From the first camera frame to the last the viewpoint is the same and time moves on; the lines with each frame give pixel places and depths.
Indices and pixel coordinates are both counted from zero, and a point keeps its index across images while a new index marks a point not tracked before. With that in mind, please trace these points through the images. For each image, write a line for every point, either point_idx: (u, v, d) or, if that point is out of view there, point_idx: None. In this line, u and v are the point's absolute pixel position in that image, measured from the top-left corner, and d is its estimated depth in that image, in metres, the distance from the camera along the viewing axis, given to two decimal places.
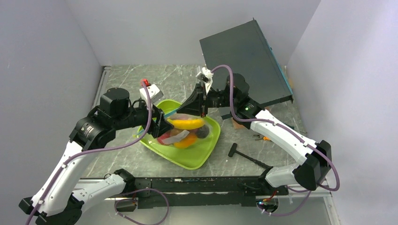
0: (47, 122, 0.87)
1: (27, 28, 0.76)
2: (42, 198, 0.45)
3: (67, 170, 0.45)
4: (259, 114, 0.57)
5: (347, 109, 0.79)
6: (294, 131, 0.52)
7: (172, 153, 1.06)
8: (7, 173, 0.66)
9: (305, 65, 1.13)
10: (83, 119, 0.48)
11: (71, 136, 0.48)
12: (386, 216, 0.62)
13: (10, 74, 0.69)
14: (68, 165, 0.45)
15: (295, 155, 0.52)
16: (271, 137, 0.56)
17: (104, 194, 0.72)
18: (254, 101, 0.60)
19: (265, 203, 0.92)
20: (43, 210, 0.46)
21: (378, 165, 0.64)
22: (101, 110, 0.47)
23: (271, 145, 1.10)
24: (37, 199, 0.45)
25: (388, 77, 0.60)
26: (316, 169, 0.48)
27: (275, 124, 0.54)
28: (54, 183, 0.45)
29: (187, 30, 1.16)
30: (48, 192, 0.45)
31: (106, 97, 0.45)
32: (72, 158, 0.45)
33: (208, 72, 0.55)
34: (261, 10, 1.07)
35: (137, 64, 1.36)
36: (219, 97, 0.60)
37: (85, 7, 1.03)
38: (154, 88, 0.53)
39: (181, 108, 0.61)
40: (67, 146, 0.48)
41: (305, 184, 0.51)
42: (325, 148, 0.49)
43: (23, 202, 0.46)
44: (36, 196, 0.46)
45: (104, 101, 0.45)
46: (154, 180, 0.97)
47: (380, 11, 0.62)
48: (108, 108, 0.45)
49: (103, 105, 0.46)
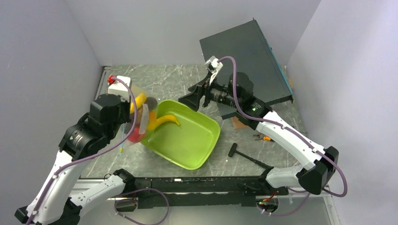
0: (47, 121, 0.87)
1: (27, 28, 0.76)
2: (36, 208, 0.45)
3: (58, 182, 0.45)
4: (267, 115, 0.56)
5: (347, 109, 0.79)
6: (303, 136, 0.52)
7: (172, 151, 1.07)
8: (7, 173, 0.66)
9: (305, 65, 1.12)
10: (72, 127, 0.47)
11: (61, 146, 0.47)
12: (386, 216, 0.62)
13: (10, 74, 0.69)
14: (59, 176, 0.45)
15: (303, 161, 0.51)
16: (278, 140, 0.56)
17: (103, 196, 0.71)
18: (260, 101, 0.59)
19: (265, 203, 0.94)
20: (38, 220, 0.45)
21: (378, 166, 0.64)
22: (91, 118, 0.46)
23: (271, 145, 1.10)
24: (31, 209, 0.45)
25: (388, 78, 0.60)
26: (325, 176, 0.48)
27: (283, 127, 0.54)
28: (46, 193, 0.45)
29: (187, 30, 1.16)
30: (42, 203, 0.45)
31: (96, 105, 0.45)
32: (64, 168, 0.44)
33: (216, 62, 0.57)
34: (261, 10, 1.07)
35: (137, 64, 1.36)
36: (222, 92, 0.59)
37: (85, 7, 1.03)
38: (124, 78, 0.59)
39: (181, 99, 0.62)
40: (58, 156, 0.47)
41: (311, 190, 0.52)
42: (333, 155, 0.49)
43: (17, 213, 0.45)
44: (29, 207, 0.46)
45: (95, 108, 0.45)
46: (154, 180, 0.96)
47: (381, 11, 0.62)
48: (98, 116, 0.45)
49: (92, 113, 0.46)
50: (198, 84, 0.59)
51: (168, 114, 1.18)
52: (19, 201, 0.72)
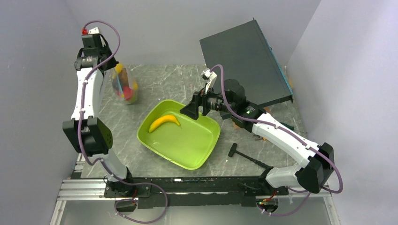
0: (47, 122, 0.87)
1: (26, 29, 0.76)
2: (83, 107, 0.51)
3: (90, 83, 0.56)
4: (261, 116, 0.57)
5: (347, 109, 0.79)
6: (296, 134, 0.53)
7: (171, 151, 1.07)
8: (5, 174, 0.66)
9: (305, 66, 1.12)
10: (78, 58, 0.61)
11: (77, 67, 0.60)
12: (386, 216, 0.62)
13: (10, 74, 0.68)
14: (88, 80, 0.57)
15: (298, 158, 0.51)
16: (272, 140, 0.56)
17: (114, 168, 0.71)
18: (254, 105, 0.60)
19: (265, 203, 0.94)
20: (88, 115, 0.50)
21: (378, 166, 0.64)
22: (88, 47, 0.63)
23: (271, 145, 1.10)
24: (78, 113, 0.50)
25: (388, 79, 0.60)
26: (320, 172, 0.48)
27: (276, 127, 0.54)
28: (86, 94, 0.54)
29: (187, 30, 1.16)
30: (85, 103, 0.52)
31: (87, 35, 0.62)
32: (90, 74, 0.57)
33: (208, 72, 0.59)
34: (261, 10, 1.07)
35: (137, 64, 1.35)
36: (217, 99, 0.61)
37: (85, 7, 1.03)
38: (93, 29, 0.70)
39: (182, 109, 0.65)
40: (79, 72, 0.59)
41: (309, 188, 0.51)
42: (327, 151, 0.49)
43: (65, 123, 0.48)
44: (74, 115, 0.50)
45: (88, 37, 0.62)
46: (154, 180, 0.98)
47: (381, 12, 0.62)
48: (94, 41, 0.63)
49: (87, 43, 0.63)
50: (194, 93, 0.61)
51: (168, 114, 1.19)
52: (19, 201, 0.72)
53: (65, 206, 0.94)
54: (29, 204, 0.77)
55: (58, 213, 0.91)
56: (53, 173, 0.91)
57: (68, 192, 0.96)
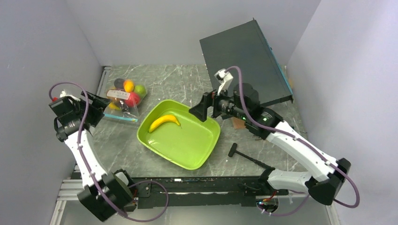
0: (48, 122, 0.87)
1: (26, 28, 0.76)
2: (91, 170, 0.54)
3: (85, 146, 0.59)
4: (278, 125, 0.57)
5: (347, 108, 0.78)
6: (316, 148, 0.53)
7: (172, 152, 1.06)
8: (5, 173, 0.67)
9: (305, 66, 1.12)
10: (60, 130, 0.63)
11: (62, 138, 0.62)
12: (386, 215, 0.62)
13: (10, 74, 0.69)
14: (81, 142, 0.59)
15: (316, 172, 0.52)
16: (289, 151, 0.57)
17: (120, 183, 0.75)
18: (271, 111, 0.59)
19: (265, 203, 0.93)
20: (100, 174, 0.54)
21: (378, 165, 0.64)
22: (62, 114, 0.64)
23: (271, 145, 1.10)
24: (88, 179, 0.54)
25: (388, 79, 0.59)
26: (337, 189, 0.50)
27: (295, 138, 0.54)
28: (86, 157, 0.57)
29: (187, 30, 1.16)
30: (90, 164, 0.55)
31: (55, 104, 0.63)
32: (80, 136, 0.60)
33: (223, 72, 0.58)
34: (261, 10, 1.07)
35: (137, 64, 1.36)
36: (228, 101, 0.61)
37: (84, 7, 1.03)
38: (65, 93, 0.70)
39: (192, 109, 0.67)
40: (67, 142, 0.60)
41: (323, 200, 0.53)
42: (346, 168, 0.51)
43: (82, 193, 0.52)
44: (86, 181, 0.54)
45: (58, 104, 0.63)
46: (154, 180, 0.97)
47: (382, 11, 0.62)
48: (66, 107, 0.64)
49: (60, 110, 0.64)
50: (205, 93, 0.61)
51: (168, 114, 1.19)
52: (19, 200, 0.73)
53: (65, 206, 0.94)
54: (29, 203, 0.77)
55: (59, 213, 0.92)
56: (54, 173, 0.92)
57: (68, 192, 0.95)
